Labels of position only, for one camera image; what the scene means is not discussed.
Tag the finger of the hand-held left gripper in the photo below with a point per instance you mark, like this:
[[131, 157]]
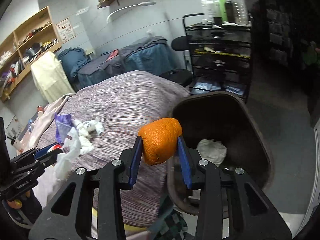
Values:
[[50, 158], [47, 149]]

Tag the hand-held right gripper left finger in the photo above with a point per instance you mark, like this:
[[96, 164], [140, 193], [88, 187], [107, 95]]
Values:
[[135, 165]]

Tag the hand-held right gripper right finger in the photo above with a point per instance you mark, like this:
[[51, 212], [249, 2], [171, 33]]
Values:
[[184, 165]]

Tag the white plastic bag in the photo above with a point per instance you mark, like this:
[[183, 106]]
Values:
[[66, 160]]

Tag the white face mask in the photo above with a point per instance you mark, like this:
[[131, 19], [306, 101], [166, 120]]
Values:
[[212, 151]]

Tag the orange peel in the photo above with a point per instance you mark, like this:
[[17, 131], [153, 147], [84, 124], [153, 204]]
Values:
[[160, 140]]

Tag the black trash bin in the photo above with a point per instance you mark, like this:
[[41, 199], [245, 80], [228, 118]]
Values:
[[225, 120]]

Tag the blue water bottle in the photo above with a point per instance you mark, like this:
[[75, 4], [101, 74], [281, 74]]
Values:
[[30, 126]]

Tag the drink cup with straw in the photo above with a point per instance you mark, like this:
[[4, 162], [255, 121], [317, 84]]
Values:
[[18, 145]]

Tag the purple wrapper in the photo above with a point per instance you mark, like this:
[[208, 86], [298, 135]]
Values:
[[62, 122]]

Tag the crumpled white tissue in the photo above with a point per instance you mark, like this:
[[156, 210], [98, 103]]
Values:
[[86, 146]]

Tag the small red white bottle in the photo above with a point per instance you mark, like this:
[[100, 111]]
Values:
[[40, 110]]

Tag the crumpled white printed wrapper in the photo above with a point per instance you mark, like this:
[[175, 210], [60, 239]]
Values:
[[88, 125]]

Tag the person's checkered clothing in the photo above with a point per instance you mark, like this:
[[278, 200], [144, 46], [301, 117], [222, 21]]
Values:
[[172, 225]]

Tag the purple striped blanket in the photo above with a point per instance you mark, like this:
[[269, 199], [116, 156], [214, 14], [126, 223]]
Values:
[[125, 100]]

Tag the cream cloth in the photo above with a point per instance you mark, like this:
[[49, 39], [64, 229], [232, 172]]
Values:
[[50, 77]]

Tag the blue bedding pile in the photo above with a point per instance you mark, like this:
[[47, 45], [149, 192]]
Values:
[[72, 62]]

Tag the small beige cabinet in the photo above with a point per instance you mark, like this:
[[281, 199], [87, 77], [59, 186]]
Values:
[[90, 53]]

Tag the black metal cart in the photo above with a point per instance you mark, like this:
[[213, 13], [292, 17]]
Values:
[[220, 65]]

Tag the red cloth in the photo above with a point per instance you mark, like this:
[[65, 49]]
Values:
[[113, 55]]

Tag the wooden cubby shelf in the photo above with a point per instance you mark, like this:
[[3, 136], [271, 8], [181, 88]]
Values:
[[32, 30]]

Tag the dark display rack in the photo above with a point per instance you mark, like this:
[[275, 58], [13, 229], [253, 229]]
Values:
[[277, 40]]

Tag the white floor lamp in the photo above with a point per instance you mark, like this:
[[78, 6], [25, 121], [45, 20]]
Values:
[[125, 8]]

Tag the white pump bottle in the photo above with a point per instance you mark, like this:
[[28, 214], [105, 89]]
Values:
[[208, 10]]

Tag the dark pump bottle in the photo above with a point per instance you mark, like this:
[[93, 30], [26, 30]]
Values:
[[229, 10]]

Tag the green bottle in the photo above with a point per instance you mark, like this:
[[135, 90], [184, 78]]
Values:
[[221, 5]]

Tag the clear bottle red cap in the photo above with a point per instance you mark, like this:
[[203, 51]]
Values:
[[239, 7]]

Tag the wall poster with code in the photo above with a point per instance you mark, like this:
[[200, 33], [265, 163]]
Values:
[[15, 126]]

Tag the small wall poster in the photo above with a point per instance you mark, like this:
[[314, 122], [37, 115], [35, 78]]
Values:
[[65, 29]]

